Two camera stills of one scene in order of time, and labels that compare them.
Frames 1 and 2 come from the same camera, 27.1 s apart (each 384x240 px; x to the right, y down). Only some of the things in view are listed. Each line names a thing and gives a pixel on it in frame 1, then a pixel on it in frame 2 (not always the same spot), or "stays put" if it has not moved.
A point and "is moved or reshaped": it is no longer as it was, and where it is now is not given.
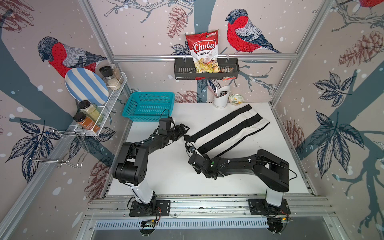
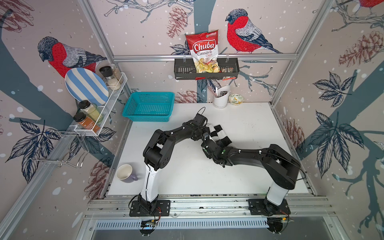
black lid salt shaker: x=107 y=72 stays put
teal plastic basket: x=149 y=106 stays put
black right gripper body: x=204 y=173 to x=218 y=145
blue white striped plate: x=85 y=85 stays put
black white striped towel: x=212 y=139 is moved or reshaped
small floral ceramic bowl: x=235 y=99 stays put
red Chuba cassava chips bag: x=204 y=47 stays put
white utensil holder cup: x=220 y=101 stays put
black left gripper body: x=173 y=134 to x=205 y=129
